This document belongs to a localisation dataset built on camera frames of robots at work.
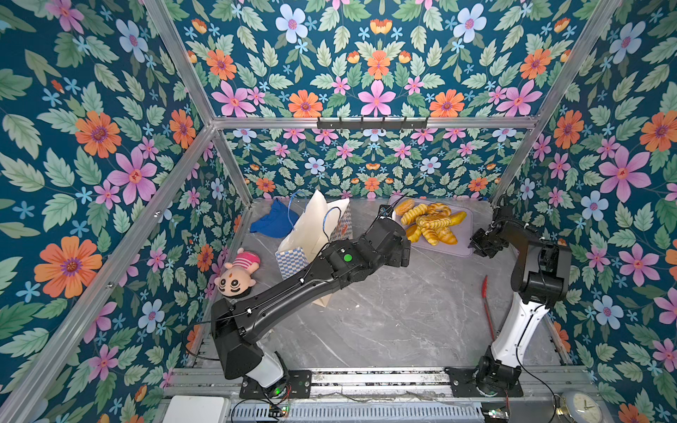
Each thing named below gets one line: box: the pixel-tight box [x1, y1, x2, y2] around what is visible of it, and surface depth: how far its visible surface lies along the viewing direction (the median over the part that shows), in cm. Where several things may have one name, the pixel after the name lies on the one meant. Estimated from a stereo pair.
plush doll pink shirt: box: [213, 247, 261, 299], surface depth 92 cm
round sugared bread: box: [394, 199, 416, 216], surface depth 113 cm
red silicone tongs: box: [481, 274, 496, 342], surface depth 92 cm
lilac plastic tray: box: [389, 196, 474, 258], surface depth 106 cm
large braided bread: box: [415, 215, 452, 228], surface depth 101 cm
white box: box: [162, 394, 232, 423], surface depth 69 cm
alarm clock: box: [559, 389, 612, 423], surface depth 69 cm
